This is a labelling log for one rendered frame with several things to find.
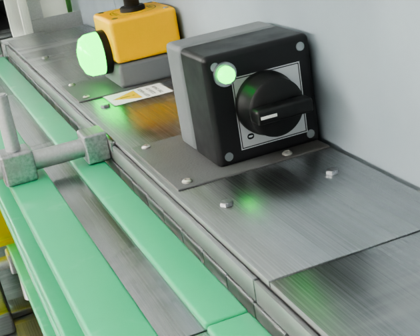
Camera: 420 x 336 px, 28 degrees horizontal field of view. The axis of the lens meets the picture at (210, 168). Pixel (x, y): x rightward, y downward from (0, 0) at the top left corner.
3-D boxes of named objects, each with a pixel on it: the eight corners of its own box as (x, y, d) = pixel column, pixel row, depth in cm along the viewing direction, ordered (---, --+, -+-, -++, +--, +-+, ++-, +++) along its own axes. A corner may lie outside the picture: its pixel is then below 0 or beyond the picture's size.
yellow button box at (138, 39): (169, 62, 92) (105, 78, 90) (157, -5, 90) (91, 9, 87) (191, 73, 86) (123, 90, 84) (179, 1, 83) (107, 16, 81)
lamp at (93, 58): (105, 69, 88) (78, 75, 88) (97, 27, 87) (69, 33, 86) (117, 76, 84) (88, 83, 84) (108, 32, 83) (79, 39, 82)
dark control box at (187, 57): (278, 115, 68) (181, 142, 65) (265, 18, 65) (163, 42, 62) (328, 140, 60) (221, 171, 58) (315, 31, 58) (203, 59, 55)
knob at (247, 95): (297, 124, 59) (320, 135, 56) (239, 141, 58) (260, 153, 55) (289, 63, 58) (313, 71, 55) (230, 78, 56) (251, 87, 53)
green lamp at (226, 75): (235, 81, 56) (219, 85, 56) (232, 64, 56) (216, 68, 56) (238, 83, 56) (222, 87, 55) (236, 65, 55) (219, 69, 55)
